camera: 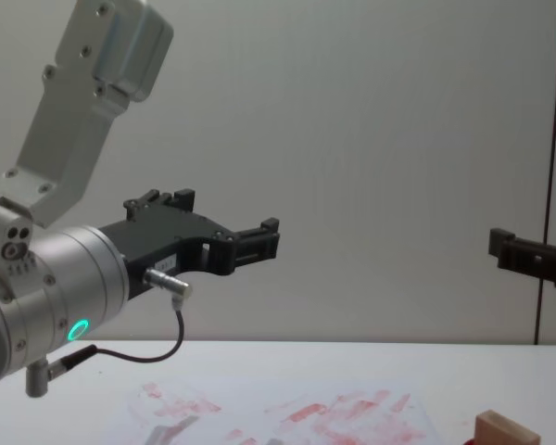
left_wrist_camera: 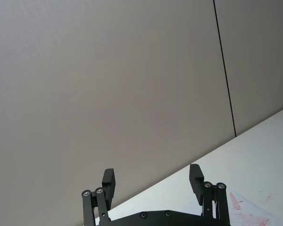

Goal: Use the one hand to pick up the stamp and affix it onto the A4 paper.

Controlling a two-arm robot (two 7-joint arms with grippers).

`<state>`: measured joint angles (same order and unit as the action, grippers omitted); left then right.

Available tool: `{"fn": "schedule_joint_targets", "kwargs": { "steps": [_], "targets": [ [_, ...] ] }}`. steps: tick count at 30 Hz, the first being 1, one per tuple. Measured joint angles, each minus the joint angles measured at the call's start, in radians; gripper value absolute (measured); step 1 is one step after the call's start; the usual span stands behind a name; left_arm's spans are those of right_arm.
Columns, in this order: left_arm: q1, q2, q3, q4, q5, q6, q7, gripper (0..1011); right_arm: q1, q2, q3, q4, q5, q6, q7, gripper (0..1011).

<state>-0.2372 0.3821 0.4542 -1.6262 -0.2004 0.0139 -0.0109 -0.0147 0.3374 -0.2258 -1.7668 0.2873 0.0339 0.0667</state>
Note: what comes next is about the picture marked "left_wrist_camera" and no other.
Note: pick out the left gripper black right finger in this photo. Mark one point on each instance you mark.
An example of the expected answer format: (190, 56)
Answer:
(195, 181)

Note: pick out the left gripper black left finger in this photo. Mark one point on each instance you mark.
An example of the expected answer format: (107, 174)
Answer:
(108, 179)

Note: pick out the white paper with red marks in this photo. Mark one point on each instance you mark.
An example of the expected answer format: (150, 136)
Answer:
(254, 212)

